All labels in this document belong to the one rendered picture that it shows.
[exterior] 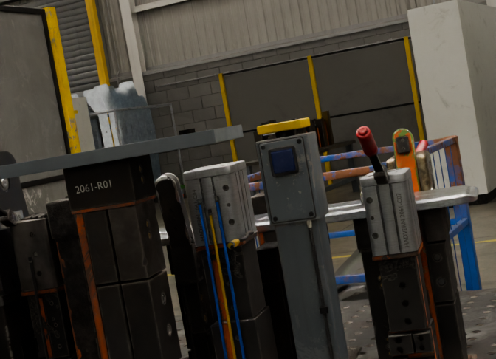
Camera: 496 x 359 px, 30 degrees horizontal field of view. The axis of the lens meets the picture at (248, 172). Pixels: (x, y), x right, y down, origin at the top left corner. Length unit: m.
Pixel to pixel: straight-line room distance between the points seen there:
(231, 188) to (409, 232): 0.27
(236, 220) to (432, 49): 8.00
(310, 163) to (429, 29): 8.17
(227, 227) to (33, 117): 3.71
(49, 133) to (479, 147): 5.17
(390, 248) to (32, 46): 4.00
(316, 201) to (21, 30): 4.03
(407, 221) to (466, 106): 7.93
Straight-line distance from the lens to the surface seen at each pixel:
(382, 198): 1.35
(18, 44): 5.08
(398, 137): 1.68
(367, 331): 1.96
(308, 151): 1.19
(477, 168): 9.30
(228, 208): 1.39
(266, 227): 1.50
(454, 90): 9.28
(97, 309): 1.32
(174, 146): 1.20
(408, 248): 1.35
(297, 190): 1.20
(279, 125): 1.20
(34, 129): 5.04
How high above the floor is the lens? 1.17
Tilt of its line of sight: 3 degrees down
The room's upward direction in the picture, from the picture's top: 10 degrees counter-clockwise
